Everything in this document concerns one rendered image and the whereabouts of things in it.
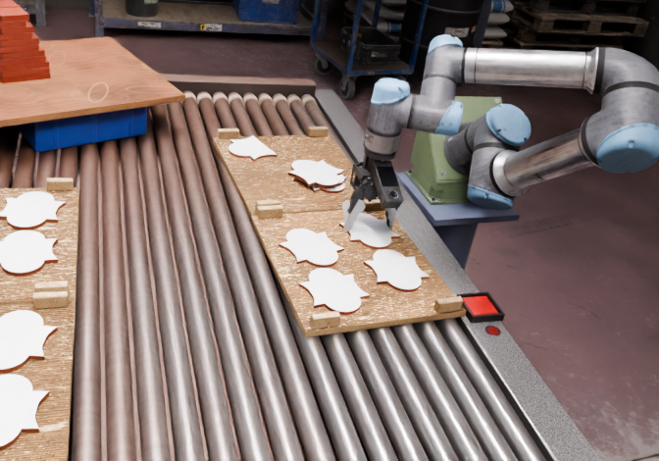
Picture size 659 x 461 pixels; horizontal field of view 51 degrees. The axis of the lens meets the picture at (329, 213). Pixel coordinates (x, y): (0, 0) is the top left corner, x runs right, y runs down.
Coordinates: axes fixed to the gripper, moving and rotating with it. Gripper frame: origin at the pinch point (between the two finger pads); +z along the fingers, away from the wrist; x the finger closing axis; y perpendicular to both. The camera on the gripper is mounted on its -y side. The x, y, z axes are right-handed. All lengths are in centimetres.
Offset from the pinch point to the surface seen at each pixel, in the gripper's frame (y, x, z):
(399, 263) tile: -13.9, -1.4, 0.1
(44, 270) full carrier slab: -4, 70, 1
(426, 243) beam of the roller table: -3.6, -13.9, 2.9
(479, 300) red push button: -27.2, -14.3, 1.9
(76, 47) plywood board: 93, 59, -12
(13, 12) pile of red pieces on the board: 69, 75, -28
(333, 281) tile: -17.7, 15.4, 0.2
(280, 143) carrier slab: 46.8, 7.6, -0.3
